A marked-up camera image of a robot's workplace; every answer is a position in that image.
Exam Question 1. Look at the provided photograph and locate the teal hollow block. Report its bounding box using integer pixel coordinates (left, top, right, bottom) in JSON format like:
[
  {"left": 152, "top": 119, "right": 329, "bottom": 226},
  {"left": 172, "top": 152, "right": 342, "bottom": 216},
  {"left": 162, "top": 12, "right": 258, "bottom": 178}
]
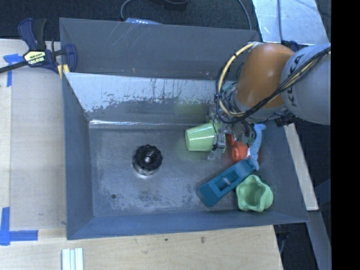
[{"left": 197, "top": 159, "right": 255, "bottom": 208}]

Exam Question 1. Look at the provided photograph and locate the blue toy animal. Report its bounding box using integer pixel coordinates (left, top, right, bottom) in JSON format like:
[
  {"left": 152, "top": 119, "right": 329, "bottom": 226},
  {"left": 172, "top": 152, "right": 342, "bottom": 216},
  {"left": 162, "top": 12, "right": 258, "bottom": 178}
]
[{"left": 248, "top": 123, "right": 267, "bottom": 171}]

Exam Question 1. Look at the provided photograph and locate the green flower-shaped cup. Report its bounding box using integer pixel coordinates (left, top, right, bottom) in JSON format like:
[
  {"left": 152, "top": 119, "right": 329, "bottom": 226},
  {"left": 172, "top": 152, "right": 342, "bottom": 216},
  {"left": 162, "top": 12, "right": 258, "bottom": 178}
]
[{"left": 235, "top": 174, "right": 275, "bottom": 213}]

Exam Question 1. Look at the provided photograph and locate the light green plastic cup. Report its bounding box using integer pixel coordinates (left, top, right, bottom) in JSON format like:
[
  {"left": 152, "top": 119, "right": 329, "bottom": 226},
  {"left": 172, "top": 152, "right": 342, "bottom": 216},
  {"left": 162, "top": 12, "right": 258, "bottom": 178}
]
[{"left": 184, "top": 121, "right": 223, "bottom": 152}]

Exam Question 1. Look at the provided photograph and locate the pale wood flat board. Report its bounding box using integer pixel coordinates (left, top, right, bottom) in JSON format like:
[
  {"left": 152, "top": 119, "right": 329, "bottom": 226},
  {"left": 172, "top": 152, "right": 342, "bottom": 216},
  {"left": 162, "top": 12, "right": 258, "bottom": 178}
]
[{"left": 10, "top": 66, "right": 68, "bottom": 232}]

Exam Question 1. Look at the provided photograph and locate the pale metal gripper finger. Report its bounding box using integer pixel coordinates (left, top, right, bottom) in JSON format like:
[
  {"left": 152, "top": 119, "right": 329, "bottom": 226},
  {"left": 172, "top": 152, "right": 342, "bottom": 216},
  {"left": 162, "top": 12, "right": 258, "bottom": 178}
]
[{"left": 207, "top": 135, "right": 227, "bottom": 160}]

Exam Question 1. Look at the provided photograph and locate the orange toy piece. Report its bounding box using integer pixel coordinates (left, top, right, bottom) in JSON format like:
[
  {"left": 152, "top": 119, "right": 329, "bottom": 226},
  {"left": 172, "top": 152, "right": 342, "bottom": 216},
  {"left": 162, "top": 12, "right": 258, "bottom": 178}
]
[{"left": 227, "top": 133, "right": 250, "bottom": 163}]

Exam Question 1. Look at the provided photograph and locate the grey metal bin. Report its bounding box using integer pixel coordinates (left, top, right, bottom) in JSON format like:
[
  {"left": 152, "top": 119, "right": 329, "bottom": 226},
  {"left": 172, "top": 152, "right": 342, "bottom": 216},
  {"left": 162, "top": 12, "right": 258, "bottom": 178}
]
[{"left": 58, "top": 17, "right": 311, "bottom": 241}]

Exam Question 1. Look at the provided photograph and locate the black round ribbed knob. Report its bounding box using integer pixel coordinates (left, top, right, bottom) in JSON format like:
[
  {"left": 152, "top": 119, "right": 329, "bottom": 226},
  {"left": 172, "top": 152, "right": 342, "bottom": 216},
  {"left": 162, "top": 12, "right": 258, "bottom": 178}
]
[{"left": 132, "top": 144, "right": 164, "bottom": 177}]

